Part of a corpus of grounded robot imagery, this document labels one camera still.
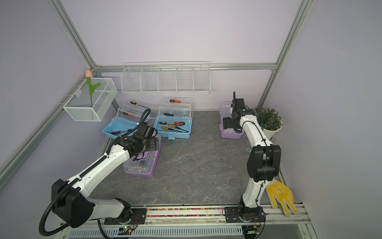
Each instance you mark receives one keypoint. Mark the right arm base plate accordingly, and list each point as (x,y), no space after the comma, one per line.
(244,215)

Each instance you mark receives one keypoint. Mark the black yellow screwdriver in lid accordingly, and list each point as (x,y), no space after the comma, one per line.
(137,104)

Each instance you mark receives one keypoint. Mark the potted green plant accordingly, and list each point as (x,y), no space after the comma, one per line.
(270,122)

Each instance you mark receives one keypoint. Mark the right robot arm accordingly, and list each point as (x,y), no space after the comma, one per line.
(263,163)

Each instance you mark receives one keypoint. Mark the orange screwdriver in left tray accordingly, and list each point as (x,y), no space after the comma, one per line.
(127,114)

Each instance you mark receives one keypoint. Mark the pink artificial tulip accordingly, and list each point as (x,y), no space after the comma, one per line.
(91,87)

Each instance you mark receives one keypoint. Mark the yellow work glove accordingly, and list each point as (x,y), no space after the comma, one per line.
(279,193)

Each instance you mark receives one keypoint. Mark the purple toolbox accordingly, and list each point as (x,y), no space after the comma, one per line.
(226,124)
(146,163)

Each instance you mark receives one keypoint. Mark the white wire wall shelf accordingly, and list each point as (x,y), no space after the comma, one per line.
(166,77)

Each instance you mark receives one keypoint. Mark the yellow handled screwdriver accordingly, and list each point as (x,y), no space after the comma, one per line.
(169,129)
(177,127)

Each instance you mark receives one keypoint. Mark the blue toolbox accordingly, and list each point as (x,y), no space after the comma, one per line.
(123,122)
(182,112)

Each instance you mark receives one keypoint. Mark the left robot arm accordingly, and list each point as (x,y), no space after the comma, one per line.
(71,204)

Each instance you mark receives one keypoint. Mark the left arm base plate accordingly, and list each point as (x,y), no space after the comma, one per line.
(133,216)

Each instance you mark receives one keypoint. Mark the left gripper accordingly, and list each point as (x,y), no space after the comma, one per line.
(154,144)

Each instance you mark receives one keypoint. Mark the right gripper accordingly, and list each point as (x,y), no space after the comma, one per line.
(227,124)

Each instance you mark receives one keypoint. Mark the white mesh wall basket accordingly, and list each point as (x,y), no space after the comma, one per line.
(78,106)

